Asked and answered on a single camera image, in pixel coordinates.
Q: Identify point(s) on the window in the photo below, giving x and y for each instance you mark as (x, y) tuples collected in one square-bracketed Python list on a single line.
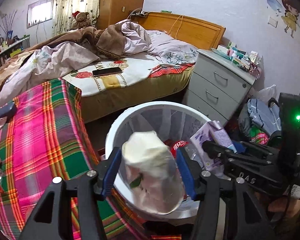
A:
[(39, 11)]

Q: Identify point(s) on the brown fleece blanket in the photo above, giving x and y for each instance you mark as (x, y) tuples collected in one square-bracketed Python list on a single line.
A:
[(107, 44)]

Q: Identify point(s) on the cluttered wall shelf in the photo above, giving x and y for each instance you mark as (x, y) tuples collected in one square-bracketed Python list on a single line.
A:
[(13, 49)]

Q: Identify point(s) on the patterned curtain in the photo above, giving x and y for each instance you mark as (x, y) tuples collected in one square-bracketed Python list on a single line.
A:
[(63, 11)]

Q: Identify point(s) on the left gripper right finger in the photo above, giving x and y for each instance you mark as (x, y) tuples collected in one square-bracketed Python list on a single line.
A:
[(190, 172)]

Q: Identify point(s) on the pale pink duvet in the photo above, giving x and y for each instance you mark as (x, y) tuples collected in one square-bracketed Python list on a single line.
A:
[(51, 63)]

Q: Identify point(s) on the plaid pink green blanket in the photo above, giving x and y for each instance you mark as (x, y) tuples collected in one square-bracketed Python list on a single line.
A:
[(46, 138)]

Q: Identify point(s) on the pile of clothes bags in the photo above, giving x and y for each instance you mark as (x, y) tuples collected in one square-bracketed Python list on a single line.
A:
[(259, 120)]

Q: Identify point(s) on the wooden headboard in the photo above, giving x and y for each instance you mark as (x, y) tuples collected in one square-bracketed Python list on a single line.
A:
[(200, 33)]

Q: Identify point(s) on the dark blue glasses case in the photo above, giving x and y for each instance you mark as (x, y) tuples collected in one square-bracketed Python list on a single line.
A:
[(8, 111)]

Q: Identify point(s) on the white paper bag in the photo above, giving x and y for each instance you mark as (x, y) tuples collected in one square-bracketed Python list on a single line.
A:
[(152, 174)]

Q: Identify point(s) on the wooden wardrobe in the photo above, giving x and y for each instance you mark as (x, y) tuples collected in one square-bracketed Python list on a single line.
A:
[(121, 1)]

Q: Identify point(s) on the cartoon girl wall sticker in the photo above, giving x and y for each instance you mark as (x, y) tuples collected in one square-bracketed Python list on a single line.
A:
[(285, 15)]

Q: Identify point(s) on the brown teddy bear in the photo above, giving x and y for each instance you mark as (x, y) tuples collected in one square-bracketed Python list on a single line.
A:
[(82, 20)]

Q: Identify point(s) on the white mesh trash bin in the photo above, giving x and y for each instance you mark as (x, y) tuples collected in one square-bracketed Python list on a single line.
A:
[(171, 121)]

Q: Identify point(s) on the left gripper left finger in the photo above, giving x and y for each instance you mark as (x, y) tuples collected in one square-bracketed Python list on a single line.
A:
[(106, 174)]

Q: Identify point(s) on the black smartphone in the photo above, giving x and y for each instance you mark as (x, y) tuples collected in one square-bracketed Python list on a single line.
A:
[(107, 71)]

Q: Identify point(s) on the grey bedside drawer cabinet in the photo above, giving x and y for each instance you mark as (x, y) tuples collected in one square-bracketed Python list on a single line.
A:
[(217, 86)]

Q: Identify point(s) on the floral bed sheet mattress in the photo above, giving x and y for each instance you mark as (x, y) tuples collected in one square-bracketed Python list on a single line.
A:
[(143, 79)]

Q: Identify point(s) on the person right hand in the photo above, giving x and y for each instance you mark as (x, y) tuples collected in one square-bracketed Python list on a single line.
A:
[(287, 207)]

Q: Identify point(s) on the purple milk carton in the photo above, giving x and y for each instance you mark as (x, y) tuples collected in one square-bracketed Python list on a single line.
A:
[(212, 131)]

